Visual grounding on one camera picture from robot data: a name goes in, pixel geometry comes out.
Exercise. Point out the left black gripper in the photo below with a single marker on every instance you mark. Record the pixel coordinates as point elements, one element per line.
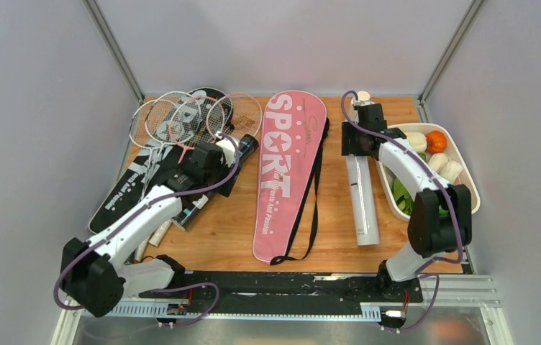
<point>225,186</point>

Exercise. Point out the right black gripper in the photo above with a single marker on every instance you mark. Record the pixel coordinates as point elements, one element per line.
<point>349,146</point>

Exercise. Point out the white shuttlecock tube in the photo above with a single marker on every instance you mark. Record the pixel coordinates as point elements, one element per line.
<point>363,202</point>

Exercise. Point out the pink racket cover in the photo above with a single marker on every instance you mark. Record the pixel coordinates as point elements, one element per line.
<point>292,134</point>

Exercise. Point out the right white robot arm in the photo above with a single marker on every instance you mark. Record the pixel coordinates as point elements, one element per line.
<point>440,222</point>

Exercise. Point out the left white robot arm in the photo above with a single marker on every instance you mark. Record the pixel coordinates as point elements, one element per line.
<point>94,274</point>

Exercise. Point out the beige plastic bottle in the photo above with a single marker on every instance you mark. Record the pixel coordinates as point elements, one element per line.
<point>362,97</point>

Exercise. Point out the pink racket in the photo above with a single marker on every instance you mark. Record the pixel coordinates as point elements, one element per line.
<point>235,114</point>
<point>187,128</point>

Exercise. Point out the black racket cover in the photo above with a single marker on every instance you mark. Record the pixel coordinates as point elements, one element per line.
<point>126,192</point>

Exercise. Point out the yellow napa cabbage toy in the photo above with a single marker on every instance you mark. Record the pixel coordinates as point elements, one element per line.
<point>417,140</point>

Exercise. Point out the pink racket right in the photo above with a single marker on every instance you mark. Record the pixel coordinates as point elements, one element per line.
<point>235,114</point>

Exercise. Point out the green leaf vegetable toy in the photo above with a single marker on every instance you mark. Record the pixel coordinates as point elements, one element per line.
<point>402,198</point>

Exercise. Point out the orange tomato toy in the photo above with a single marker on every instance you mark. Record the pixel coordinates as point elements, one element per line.
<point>436,142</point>

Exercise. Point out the bok choy toy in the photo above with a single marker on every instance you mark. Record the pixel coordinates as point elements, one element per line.
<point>451,170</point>

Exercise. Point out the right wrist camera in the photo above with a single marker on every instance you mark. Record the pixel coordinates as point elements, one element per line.
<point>370,116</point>

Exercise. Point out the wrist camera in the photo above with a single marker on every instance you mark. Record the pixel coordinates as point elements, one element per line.
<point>229,147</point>
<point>370,116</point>

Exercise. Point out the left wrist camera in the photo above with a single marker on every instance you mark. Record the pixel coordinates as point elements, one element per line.
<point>229,147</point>

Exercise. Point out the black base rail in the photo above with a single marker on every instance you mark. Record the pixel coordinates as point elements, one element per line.
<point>291,293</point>

